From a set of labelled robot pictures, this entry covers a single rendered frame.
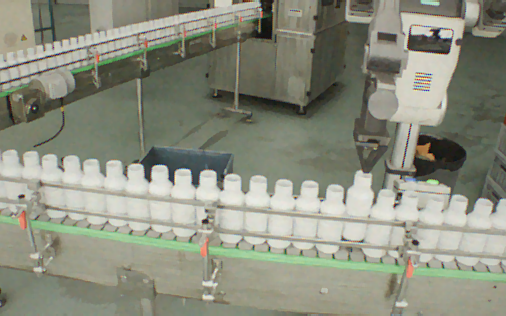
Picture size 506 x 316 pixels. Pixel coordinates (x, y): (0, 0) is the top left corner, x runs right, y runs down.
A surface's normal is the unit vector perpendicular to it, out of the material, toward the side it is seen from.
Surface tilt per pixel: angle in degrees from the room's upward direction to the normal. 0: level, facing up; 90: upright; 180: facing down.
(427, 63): 90
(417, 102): 90
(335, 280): 90
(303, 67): 91
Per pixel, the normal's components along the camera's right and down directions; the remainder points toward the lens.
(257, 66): -0.42, 0.37
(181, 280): -0.12, 0.42
